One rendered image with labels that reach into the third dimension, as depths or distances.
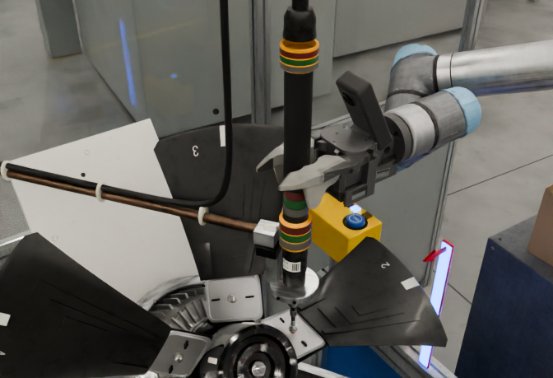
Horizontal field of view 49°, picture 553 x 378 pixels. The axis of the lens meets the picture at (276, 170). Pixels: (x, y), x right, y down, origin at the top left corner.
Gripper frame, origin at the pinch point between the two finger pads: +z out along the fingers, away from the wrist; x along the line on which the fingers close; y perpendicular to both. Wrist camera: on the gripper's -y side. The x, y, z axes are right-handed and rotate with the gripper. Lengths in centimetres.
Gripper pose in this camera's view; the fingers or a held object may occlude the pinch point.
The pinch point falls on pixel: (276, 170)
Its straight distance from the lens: 73.4
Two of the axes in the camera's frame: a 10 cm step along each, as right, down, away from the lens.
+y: -0.1, 8.3, 5.5
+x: -5.8, -4.5, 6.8
